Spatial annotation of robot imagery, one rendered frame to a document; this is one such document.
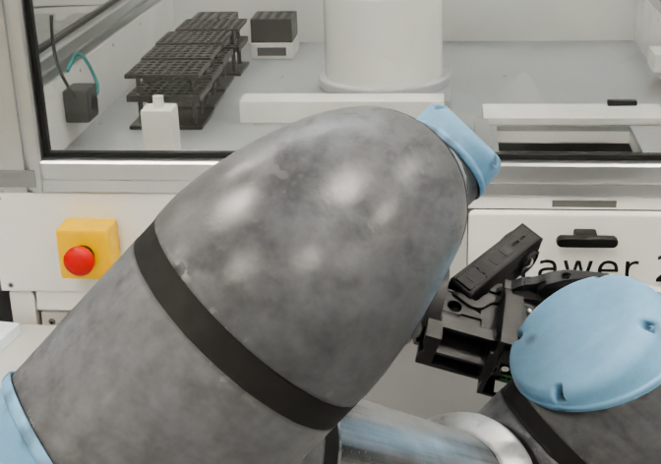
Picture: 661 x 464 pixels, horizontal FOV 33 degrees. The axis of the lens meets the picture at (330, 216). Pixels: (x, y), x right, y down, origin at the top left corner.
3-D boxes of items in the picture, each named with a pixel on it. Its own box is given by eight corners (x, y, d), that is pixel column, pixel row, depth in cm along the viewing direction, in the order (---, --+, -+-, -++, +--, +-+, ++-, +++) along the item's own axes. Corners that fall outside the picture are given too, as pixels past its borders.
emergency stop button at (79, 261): (93, 278, 144) (90, 250, 143) (63, 277, 145) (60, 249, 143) (100, 268, 147) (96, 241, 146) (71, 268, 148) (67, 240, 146)
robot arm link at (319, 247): (313, 3, 40) (420, 81, 89) (115, 221, 42) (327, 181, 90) (547, 225, 40) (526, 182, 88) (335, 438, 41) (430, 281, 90)
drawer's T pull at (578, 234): (618, 249, 138) (619, 238, 137) (556, 248, 138) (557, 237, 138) (614, 237, 141) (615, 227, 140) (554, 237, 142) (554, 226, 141)
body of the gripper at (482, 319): (541, 413, 96) (405, 375, 96) (546, 339, 102) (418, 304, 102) (571, 358, 91) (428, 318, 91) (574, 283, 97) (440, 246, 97)
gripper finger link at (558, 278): (621, 315, 95) (522, 330, 98) (621, 300, 96) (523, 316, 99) (605, 276, 92) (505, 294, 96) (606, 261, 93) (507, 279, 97)
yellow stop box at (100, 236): (111, 282, 147) (106, 231, 144) (58, 281, 148) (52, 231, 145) (122, 266, 152) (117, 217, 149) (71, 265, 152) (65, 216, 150)
